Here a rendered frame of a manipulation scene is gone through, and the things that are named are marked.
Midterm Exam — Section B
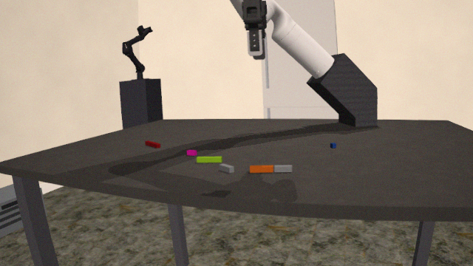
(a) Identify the lime green rod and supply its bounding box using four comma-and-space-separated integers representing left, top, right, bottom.
197, 157, 222, 163

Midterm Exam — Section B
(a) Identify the orange rod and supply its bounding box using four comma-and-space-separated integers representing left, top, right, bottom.
250, 166, 273, 173

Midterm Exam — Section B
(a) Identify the dark red rod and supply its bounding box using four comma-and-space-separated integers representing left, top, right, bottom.
146, 141, 160, 148

